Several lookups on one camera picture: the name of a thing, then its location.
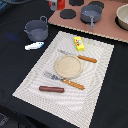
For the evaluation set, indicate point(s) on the beige woven placemat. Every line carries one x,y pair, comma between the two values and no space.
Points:
74,107

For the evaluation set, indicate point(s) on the beige bowl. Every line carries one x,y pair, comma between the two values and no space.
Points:
122,15

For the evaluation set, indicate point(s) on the yellow toy butter box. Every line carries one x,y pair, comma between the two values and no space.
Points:
79,43

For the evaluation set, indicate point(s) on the black stove burner disc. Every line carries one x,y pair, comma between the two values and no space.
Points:
97,3
76,2
67,14

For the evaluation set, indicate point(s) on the red toy tomato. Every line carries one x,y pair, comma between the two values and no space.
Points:
60,4

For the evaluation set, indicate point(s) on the brown toy stove board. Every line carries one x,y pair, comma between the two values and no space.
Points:
105,27

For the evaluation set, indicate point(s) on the knife with wooden handle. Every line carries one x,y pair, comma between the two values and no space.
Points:
79,56

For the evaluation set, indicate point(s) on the grey toy saucepan with handle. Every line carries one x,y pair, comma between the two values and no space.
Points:
91,14

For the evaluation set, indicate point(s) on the round wooden plate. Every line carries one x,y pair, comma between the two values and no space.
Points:
68,66

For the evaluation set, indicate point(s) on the brown toy sausage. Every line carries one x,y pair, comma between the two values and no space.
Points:
51,89

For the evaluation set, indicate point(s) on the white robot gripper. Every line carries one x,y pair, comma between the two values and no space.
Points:
53,5

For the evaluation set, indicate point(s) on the fork with wooden handle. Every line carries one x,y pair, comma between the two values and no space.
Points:
54,77

